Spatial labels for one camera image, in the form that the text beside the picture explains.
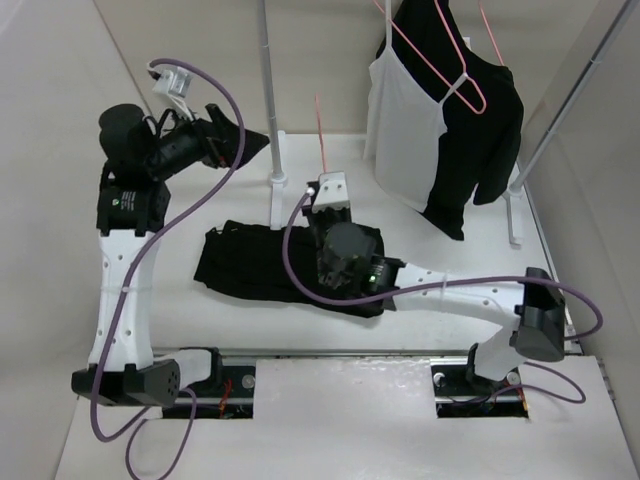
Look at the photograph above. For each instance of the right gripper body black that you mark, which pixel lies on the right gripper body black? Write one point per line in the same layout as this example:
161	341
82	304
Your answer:
323	222

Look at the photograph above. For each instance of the right rack pole with foot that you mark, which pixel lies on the right rack pole with foot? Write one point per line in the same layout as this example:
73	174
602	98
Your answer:
514	196

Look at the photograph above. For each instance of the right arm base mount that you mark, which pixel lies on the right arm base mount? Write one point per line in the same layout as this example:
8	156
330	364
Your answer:
460	393

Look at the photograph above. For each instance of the rack pole with foot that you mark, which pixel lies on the rack pole with foot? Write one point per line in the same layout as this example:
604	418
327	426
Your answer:
514	196
277	177

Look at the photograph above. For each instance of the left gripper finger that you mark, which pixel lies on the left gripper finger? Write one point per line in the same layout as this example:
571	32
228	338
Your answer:
221	124
229	142

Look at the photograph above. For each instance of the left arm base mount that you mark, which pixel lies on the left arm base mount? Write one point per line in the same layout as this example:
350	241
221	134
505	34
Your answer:
223	391

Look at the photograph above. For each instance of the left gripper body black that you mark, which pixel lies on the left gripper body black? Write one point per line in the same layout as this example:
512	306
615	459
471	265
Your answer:
183	147

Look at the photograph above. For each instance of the left rack pole with foot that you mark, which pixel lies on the left rack pole with foot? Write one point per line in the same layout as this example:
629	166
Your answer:
277	177

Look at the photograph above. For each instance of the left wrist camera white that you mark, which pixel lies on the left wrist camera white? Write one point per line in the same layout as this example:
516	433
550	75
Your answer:
172	82

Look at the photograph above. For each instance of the pink hanger under black garment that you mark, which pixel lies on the pink hanger under black garment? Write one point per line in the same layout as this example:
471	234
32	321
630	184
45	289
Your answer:
490	33

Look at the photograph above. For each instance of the pink hanger with camisole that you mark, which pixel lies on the pink hanger with camisole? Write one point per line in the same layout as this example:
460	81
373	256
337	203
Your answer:
426	39

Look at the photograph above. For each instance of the pink wire hanger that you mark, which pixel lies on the pink wire hanger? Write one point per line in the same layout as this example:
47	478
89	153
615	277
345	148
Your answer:
320	133

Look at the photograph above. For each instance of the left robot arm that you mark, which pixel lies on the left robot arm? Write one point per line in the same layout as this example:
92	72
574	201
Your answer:
142	153

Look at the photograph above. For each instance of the white camisole top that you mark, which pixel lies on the white camisole top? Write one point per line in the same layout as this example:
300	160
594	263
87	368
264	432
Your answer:
404	123

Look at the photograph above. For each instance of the aluminium rail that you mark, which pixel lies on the aluminium rail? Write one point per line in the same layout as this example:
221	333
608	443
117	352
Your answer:
340	352

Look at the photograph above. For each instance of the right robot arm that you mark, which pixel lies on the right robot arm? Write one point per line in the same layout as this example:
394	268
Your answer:
530	317

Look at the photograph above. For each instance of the black trousers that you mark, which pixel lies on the black trousers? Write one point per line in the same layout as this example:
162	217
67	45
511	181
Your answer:
246	262

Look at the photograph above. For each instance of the black hanging garment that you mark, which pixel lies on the black hanging garment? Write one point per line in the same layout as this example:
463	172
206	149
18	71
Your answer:
478	152

